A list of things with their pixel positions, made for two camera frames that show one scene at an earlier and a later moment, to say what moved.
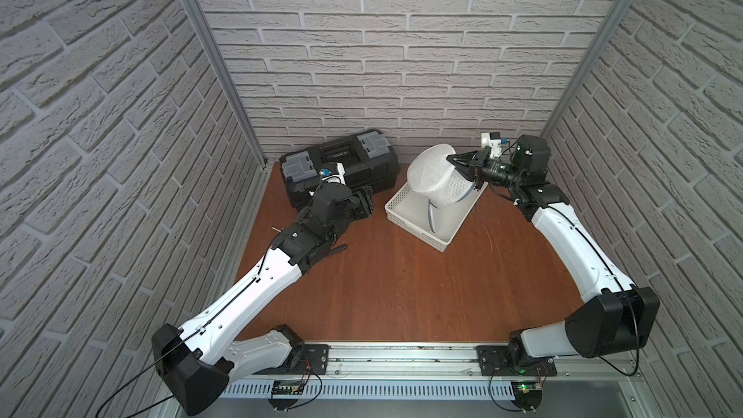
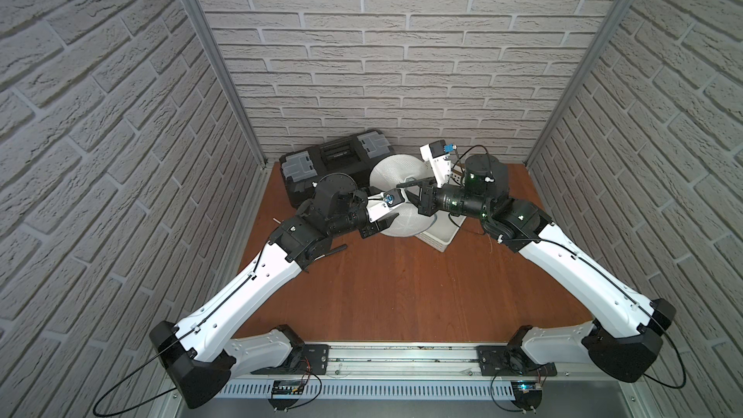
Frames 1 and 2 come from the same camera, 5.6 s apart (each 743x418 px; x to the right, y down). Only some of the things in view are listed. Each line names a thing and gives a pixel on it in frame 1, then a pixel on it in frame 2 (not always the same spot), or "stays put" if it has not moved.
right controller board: x=527 y=395 stays put
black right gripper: x=475 y=161 to x=427 y=193
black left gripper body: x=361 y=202 to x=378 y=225
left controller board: x=285 y=393 stays put
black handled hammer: x=339 y=249 stays put
